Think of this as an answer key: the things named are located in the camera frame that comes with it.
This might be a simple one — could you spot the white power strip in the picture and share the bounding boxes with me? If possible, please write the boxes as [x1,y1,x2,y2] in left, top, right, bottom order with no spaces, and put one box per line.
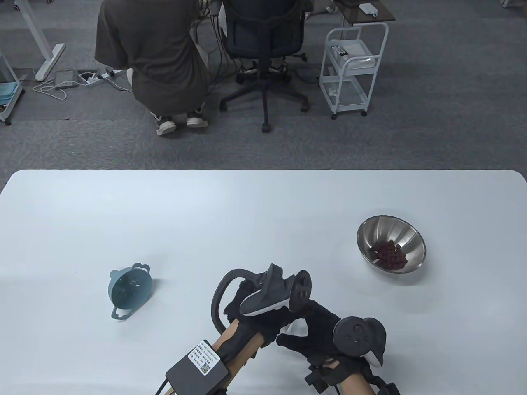
[86,68,124,85]

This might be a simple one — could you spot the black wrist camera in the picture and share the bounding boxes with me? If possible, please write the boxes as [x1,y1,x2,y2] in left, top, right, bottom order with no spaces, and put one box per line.
[305,368,334,395]

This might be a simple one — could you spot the white desk leg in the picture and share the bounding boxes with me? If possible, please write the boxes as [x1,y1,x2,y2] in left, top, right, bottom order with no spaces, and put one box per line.
[19,0,66,81]

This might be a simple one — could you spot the dark wooden desk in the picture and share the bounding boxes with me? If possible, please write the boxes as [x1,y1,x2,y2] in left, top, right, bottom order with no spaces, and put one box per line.
[333,0,396,24]

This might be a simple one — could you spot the steel bowl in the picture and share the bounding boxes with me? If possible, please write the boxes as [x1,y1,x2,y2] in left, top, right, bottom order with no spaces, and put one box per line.
[357,215,427,274]

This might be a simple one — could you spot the blue funnel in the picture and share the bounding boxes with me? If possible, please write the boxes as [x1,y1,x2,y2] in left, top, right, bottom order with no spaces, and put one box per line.
[109,263,153,321]

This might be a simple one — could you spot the person's right hand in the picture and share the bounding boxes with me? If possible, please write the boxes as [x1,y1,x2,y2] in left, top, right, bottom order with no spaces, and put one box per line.
[277,300,374,386]

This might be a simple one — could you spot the white rolling rack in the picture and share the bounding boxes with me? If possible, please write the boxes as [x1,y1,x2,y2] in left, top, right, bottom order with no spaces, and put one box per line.
[0,49,24,126]

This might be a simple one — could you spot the bundle of black cables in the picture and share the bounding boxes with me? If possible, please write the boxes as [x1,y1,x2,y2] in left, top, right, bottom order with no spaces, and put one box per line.
[197,10,237,95]

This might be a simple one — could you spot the grey flat box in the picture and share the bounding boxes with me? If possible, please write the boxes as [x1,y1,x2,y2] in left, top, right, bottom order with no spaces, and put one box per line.
[54,70,79,89]

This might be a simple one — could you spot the white cable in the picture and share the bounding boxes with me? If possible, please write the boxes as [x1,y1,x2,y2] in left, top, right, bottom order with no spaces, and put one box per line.
[33,78,68,100]

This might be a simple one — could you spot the black office chair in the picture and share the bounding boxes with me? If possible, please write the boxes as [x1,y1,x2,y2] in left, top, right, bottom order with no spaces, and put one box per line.
[219,0,310,133]

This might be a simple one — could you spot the person's right forearm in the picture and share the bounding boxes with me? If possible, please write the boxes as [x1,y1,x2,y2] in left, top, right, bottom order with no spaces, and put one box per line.
[338,372,375,395]

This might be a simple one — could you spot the person's left hand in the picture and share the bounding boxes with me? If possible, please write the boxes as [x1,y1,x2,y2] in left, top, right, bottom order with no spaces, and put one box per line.
[222,284,289,347]

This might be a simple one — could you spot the black controller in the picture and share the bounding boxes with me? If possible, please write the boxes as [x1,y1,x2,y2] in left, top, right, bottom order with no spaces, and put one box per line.
[333,316,387,367]
[211,263,312,330]

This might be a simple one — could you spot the white jar lid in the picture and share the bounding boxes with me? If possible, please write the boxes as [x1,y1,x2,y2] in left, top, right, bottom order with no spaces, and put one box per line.
[281,319,308,335]

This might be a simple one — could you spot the dark red beans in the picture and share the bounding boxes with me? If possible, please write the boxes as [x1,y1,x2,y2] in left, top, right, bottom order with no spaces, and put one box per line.
[368,241,409,270]

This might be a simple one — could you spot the person's left forearm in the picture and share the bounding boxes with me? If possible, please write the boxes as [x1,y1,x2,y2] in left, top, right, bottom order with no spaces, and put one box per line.
[214,319,264,373]

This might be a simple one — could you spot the white utility cart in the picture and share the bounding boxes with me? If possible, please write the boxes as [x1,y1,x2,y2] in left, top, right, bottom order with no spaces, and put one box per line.
[319,22,389,120]

